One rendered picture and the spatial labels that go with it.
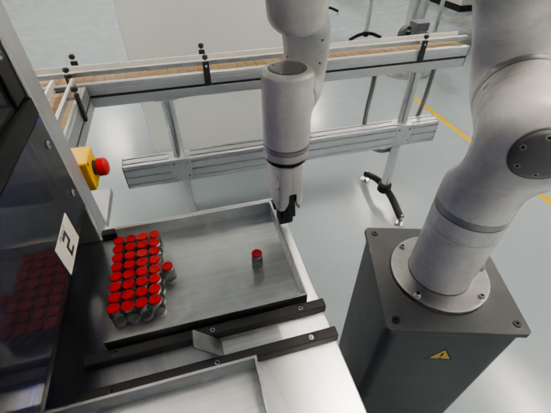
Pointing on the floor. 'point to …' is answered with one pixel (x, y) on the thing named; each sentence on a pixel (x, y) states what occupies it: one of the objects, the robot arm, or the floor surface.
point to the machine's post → (10, 41)
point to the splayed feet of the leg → (386, 196)
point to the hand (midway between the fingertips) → (284, 214)
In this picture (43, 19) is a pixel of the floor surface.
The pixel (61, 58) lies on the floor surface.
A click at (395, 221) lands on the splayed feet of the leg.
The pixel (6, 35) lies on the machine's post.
